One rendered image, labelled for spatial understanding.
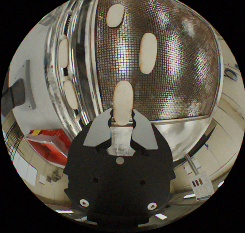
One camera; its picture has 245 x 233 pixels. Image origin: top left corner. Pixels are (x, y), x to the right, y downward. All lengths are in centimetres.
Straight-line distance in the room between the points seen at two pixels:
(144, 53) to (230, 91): 350
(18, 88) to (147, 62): 54
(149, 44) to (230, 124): 332
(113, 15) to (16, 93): 48
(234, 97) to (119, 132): 359
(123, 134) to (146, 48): 25
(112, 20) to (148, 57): 12
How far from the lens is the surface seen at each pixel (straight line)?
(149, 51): 17
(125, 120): 15
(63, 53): 26
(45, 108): 42
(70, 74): 25
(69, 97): 25
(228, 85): 358
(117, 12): 22
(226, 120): 334
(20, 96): 50
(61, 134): 44
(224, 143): 391
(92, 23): 23
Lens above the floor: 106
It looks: 59 degrees down
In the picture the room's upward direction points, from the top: 162 degrees clockwise
